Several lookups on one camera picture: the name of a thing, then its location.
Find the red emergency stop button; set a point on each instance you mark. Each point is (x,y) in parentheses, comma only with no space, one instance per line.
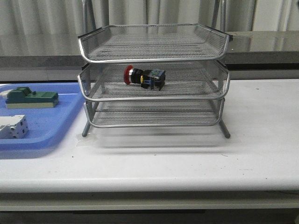
(148,79)

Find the mesh tray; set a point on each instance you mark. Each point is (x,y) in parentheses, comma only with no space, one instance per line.
(153,43)
(113,114)
(183,80)

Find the blue plastic tray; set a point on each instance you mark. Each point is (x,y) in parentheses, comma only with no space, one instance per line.
(46,126)

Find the white circuit breaker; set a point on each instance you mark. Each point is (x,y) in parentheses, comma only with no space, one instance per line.
(13,127)

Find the grey stone counter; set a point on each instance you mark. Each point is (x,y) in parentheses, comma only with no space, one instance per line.
(253,50)

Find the green limit switch module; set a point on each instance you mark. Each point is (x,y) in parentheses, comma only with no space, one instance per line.
(25,98)

